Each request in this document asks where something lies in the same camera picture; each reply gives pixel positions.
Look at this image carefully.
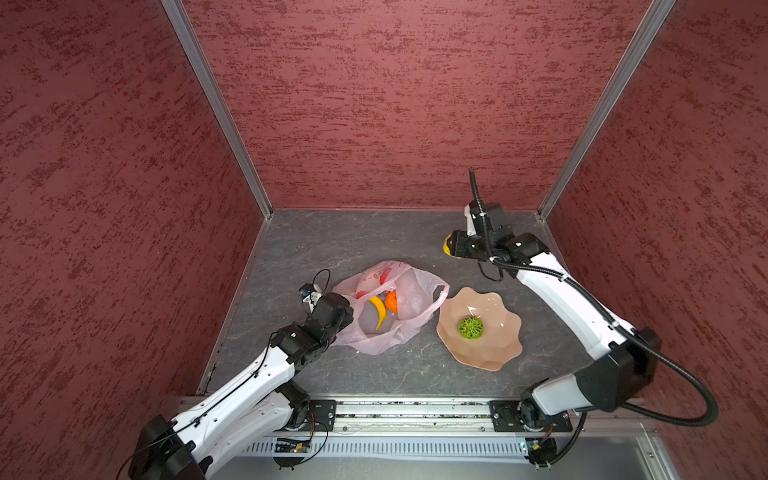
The pink wavy bowl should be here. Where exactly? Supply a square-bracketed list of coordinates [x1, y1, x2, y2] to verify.
[437, 287, 523, 372]

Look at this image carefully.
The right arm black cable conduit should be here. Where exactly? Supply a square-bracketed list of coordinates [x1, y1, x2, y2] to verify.
[467, 167, 720, 428]

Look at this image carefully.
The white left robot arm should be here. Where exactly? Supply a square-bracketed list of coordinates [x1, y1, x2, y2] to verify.
[119, 293, 353, 479]

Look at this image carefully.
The left aluminium corner post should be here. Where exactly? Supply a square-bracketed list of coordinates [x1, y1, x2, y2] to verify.
[161, 0, 274, 221]

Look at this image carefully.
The right aluminium corner post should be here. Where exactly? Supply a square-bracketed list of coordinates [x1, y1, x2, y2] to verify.
[538, 0, 676, 223]

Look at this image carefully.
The yellow fake lemon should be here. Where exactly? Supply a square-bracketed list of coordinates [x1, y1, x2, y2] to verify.
[443, 234, 455, 257]

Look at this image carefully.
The aluminium corner post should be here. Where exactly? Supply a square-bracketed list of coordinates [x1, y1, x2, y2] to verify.
[538, 0, 676, 223]
[161, 0, 274, 221]

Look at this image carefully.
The orange fake tangerine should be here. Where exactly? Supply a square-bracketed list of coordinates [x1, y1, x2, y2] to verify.
[384, 291, 398, 314]

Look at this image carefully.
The green fake fruit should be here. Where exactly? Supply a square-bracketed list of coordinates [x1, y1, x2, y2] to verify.
[457, 316, 485, 340]

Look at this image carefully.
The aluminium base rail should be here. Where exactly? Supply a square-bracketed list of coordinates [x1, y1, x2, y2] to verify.
[149, 394, 679, 480]

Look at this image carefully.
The yellow fake banana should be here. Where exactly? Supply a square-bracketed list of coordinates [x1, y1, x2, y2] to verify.
[369, 296, 387, 331]

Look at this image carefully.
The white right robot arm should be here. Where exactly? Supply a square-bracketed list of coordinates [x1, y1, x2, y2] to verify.
[444, 201, 658, 430]

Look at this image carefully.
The pink plastic bag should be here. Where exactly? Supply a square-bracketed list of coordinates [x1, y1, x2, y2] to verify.
[333, 260, 450, 356]

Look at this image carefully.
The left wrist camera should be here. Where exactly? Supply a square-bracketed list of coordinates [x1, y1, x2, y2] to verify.
[299, 283, 323, 314]

